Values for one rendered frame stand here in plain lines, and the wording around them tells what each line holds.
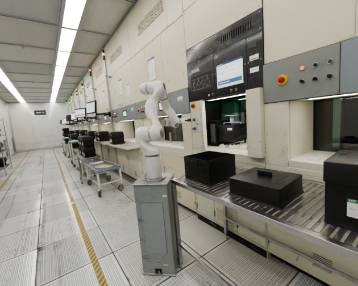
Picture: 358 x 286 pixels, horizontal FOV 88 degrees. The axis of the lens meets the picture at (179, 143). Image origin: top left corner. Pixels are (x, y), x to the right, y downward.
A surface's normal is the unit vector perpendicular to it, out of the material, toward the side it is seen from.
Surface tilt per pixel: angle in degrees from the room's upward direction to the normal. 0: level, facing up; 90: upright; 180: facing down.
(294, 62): 90
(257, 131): 90
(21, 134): 90
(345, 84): 90
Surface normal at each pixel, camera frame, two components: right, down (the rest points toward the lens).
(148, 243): -0.16, 0.14
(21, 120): 0.58, 0.06
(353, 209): -0.77, 0.14
